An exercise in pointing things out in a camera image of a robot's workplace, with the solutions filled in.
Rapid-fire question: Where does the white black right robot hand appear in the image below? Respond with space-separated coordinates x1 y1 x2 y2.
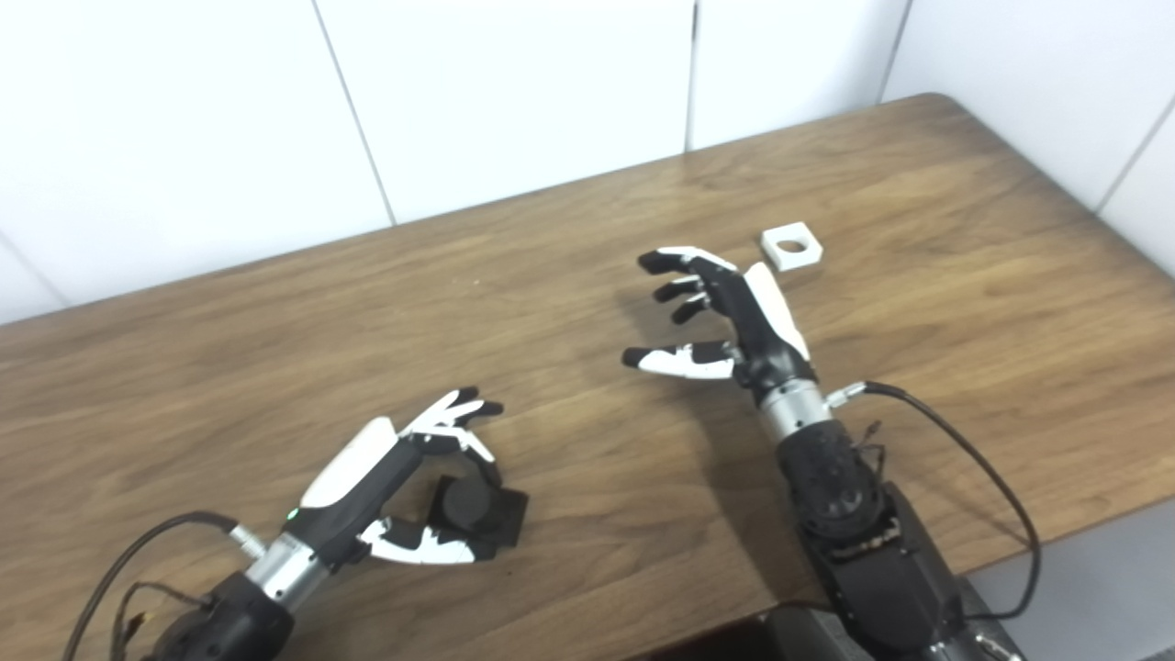
621 246 818 405

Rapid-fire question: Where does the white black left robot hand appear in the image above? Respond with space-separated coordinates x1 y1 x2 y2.
285 387 505 568

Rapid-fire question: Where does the white square piece with hole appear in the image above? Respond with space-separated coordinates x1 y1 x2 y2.
761 221 824 273

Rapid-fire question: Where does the black peg with square base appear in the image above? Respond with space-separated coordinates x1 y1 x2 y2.
430 470 531 552

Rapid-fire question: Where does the black robot body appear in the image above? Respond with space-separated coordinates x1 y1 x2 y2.
647 601 832 661

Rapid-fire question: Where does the thin right wrist wire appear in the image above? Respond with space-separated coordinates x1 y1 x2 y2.
852 420 887 478

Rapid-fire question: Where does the thin wrist wire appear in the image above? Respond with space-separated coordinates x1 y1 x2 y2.
852 420 887 478
110 580 217 657

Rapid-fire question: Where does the thin left wrist wire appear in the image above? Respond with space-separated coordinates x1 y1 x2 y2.
110 580 217 657

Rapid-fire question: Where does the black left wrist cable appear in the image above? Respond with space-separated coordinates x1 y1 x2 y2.
62 511 267 661

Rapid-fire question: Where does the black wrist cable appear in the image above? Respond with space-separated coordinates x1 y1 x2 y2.
62 511 267 661
826 380 1043 622

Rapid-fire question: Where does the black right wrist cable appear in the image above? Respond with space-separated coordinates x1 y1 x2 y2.
826 380 1043 622

